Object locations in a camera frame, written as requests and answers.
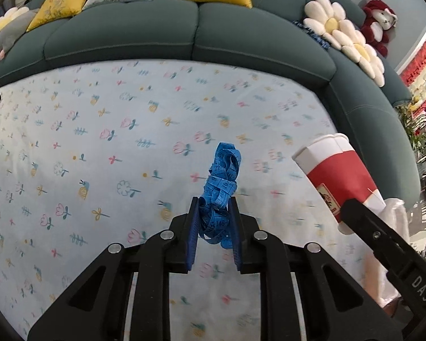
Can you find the small yellow embroidered cushion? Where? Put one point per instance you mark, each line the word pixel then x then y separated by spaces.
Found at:
pixel 60 0

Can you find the red paper garland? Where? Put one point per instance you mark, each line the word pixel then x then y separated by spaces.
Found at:
pixel 422 60

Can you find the red plush bear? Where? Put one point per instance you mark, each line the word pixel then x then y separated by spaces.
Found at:
pixel 371 30

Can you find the green potted plant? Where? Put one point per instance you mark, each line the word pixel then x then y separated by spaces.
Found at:
pixel 417 131

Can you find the grey plush toy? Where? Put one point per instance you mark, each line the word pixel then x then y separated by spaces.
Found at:
pixel 12 35

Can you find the blue patterned fabric strip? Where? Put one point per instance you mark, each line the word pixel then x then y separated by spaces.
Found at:
pixel 317 37

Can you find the blue measuring tape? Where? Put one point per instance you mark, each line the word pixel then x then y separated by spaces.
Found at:
pixel 222 181

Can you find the red and white paper cup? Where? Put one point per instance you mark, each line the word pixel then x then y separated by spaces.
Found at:
pixel 340 174

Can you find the white flower pillow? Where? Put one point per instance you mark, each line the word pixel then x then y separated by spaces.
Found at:
pixel 0 25
pixel 372 64
pixel 317 10

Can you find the teal sofa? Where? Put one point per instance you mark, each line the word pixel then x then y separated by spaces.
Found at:
pixel 127 39

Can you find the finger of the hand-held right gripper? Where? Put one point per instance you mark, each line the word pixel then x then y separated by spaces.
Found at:
pixel 365 220

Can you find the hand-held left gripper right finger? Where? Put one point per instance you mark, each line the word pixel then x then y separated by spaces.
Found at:
pixel 237 248

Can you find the floral tablecloth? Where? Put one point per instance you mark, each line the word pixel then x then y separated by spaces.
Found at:
pixel 92 149

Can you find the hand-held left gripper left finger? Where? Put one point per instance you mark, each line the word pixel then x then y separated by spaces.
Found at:
pixel 191 241

